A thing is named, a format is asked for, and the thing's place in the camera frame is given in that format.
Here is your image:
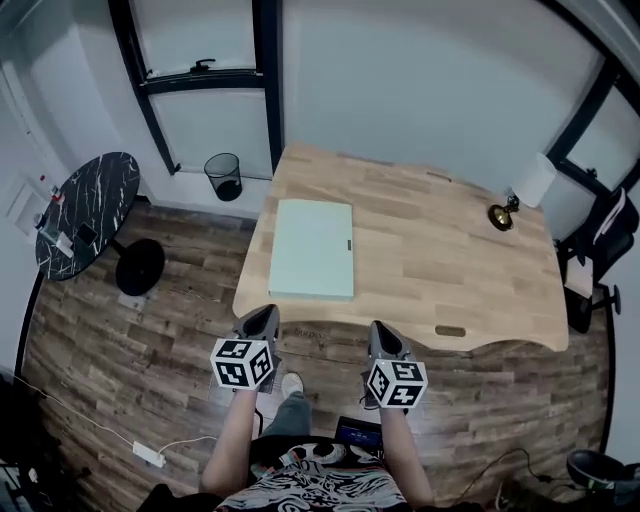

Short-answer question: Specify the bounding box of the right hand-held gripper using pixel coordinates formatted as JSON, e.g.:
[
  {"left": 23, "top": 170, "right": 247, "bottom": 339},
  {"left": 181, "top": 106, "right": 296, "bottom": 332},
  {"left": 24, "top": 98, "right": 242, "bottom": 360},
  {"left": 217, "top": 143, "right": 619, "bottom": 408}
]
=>
[{"left": 360, "top": 319, "right": 429, "bottom": 411}]

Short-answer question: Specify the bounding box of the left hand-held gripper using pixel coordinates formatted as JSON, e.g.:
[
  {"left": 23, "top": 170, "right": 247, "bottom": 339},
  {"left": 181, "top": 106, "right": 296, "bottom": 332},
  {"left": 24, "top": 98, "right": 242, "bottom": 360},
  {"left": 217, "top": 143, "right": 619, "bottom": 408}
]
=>
[{"left": 209, "top": 303, "right": 281, "bottom": 396}]

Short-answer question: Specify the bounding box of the person's right forearm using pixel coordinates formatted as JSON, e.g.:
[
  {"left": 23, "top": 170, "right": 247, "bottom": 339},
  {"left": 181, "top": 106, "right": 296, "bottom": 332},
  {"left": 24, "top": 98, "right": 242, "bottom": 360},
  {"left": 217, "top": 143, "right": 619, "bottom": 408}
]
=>
[{"left": 382, "top": 407, "right": 436, "bottom": 507}]

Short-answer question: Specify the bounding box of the person's left forearm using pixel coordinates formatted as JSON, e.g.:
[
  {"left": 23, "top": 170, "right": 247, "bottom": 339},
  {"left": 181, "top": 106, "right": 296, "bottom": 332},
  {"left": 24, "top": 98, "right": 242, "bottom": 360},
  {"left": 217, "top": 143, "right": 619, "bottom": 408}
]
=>
[{"left": 199, "top": 389, "right": 259, "bottom": 497}]

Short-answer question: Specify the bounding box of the wooden desk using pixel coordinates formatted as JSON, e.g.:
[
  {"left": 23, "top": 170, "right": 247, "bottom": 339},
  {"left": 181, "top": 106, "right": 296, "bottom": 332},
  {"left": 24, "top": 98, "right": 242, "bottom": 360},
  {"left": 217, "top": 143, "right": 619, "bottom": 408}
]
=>
[{"left": 232, "top": 141, "right": 570, "bottom": 353}]

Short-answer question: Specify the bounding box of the black screen device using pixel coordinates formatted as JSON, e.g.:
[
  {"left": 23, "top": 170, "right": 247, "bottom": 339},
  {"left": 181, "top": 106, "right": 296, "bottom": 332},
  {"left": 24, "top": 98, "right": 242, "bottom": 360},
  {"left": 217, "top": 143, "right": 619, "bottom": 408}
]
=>
[{"left": 334, "top": 415, "right": 385, "bottom": 450}]

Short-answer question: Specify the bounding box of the person's grey trouser leg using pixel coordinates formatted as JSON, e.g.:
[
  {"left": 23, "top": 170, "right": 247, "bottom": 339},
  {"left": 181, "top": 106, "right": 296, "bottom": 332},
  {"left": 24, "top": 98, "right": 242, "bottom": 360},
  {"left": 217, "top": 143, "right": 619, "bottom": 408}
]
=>
[{"left": 259, "top": 391, "right": 314, "bottom": 442}]

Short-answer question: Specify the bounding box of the person's patterned shirt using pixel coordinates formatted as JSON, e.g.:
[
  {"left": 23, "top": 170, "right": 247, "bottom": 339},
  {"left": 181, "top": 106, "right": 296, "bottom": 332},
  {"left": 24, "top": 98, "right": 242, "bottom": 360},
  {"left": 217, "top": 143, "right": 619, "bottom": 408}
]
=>
[{"left": 214, "top": 435, "right": 412, "bottom": 512}]

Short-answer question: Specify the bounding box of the black mesh wastebasket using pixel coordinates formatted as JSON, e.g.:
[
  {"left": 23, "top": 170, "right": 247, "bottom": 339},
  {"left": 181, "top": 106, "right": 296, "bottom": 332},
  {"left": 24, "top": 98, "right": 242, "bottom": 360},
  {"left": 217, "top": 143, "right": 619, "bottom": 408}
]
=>
[{"left": 203, "top": 152, "right": 244, "bottom": 203}]

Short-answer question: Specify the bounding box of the white power strip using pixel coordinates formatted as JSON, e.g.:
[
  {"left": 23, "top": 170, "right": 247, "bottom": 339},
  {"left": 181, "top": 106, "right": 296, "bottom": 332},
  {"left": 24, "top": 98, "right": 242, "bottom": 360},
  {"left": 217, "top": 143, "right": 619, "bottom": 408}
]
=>
[{"left": 131, "top": 440, "right": 167, "bottom": 470}]

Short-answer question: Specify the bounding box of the round black marble table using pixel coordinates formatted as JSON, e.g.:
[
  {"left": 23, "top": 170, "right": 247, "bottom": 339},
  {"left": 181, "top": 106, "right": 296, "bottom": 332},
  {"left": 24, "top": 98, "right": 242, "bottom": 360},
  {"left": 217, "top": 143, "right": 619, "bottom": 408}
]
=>
[{"left": 34, "top": 151, "right": 167, "bottom": 297}]

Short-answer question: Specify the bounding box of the brass lamp with white shade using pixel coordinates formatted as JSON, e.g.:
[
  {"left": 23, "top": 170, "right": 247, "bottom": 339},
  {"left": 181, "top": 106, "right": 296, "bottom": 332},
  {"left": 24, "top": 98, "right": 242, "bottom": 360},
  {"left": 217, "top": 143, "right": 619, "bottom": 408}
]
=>
[{"left": 488, "top": 152, "right": 558, "bottom": 232}]

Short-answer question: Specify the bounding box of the black office chair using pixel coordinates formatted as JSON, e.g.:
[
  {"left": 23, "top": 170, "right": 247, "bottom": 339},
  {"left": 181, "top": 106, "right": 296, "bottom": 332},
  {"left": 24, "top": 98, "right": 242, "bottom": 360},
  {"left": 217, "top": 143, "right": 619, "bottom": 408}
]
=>
[{"left": 556, "top": 187, "right": 640, "bottom": 335}]

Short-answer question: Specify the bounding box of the black floor cable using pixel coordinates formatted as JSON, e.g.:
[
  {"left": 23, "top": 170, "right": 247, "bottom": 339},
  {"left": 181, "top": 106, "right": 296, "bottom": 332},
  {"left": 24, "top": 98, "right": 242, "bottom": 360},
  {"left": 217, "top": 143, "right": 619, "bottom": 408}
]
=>
[{"left": 444, "top": 447, "right": 574, "bottom": 507}]

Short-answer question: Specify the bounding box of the white cable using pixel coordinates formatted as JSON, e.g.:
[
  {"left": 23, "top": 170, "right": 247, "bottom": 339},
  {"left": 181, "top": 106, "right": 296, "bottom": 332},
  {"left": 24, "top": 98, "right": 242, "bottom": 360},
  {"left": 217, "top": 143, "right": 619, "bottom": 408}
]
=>
[{"left": 9, "top": 372, "right": 219, "bottom": 459}]

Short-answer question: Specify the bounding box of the black window frame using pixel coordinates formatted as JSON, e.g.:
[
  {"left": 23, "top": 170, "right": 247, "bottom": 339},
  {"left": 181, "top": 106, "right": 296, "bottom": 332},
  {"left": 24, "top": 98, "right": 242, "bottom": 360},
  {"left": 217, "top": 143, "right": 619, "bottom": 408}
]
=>
[
  {"left": 546, "top": 0, "right": 640, "bottom": 197},
  {"left": 107, "top": 0, "right": 285, "bottom": 177}
]

